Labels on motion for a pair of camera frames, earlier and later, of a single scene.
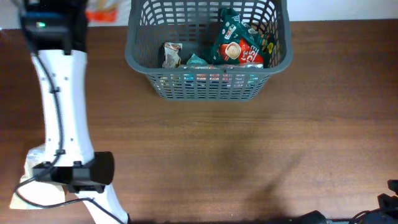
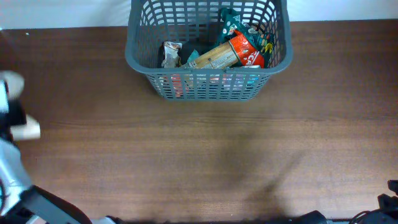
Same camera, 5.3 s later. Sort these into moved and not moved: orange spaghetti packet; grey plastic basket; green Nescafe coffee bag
Moved: orange spaghetti packet
Not moved: grey plastic basket; green Nescafe coffee bag
